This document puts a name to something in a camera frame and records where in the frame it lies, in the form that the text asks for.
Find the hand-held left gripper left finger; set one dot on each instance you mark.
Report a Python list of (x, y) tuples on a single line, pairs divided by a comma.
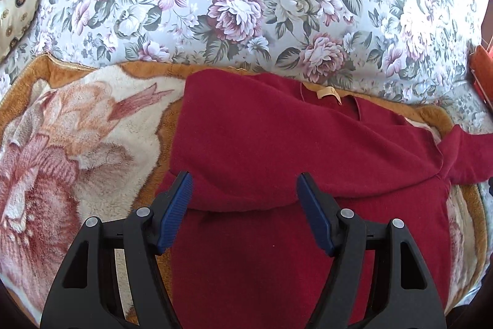
[(175, 209)]

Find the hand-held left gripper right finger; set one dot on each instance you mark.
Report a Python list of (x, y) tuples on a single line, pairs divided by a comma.
[(314, 213)]

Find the dark red sweater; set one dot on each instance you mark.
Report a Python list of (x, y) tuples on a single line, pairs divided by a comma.
[(269, 136)]

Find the brown flower print fleece blanket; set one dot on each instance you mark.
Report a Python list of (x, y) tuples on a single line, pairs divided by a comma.
[(88, 144)]

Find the orange cloth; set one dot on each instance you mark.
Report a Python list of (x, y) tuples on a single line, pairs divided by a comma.
[(483, 70)]

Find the cream medallion print pillow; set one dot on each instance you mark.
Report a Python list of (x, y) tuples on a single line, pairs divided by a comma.
[(17, 9)]

